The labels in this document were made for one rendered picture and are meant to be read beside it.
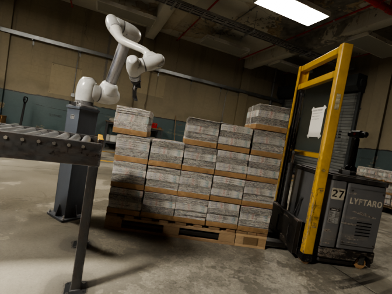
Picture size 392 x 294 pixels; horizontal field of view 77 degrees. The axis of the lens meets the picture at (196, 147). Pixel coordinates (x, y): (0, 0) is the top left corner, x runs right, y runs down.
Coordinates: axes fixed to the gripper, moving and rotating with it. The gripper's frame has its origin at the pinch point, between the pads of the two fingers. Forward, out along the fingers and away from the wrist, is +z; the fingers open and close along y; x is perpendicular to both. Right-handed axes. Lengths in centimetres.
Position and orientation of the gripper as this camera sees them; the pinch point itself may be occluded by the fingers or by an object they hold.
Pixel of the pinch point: (137, 93)
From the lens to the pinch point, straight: 221.1
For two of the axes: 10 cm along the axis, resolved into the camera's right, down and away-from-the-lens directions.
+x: 9.8, 1.6, 0.7
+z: -1.3, 3.9, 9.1
